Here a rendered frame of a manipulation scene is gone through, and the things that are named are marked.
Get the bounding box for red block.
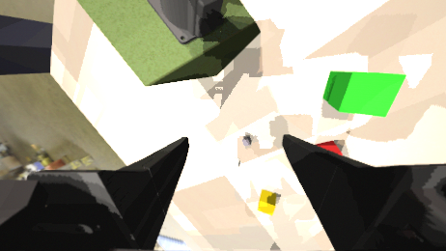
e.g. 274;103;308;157
316;141;342;154

